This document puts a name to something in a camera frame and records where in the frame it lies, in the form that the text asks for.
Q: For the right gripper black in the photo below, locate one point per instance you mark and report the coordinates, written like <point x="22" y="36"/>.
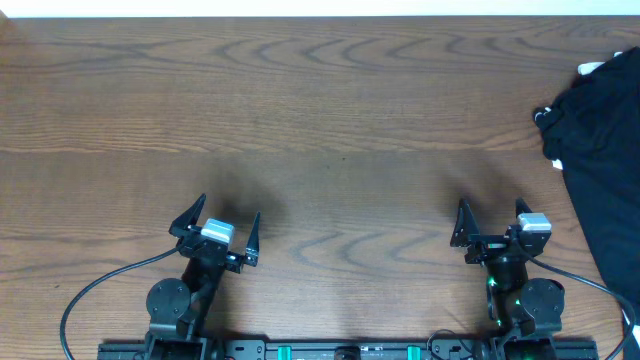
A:
<point x="487" y="246"/>

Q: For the black polo shirt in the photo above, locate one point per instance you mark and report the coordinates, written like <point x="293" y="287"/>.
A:
<point x="600" y="160"/>

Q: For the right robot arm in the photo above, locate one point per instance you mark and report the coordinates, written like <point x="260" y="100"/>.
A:
<point x="526" y="310"/>

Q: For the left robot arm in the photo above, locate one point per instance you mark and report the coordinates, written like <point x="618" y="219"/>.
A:
<point x="178" y="307"/>

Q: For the white shirt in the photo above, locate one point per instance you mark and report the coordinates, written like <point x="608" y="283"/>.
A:
<point x="590" y="66"/>

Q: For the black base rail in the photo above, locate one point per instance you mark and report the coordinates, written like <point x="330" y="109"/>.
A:
<point x="446" y="347"/>

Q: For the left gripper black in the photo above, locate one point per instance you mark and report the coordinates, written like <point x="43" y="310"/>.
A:
<point x="190" y="225"/>

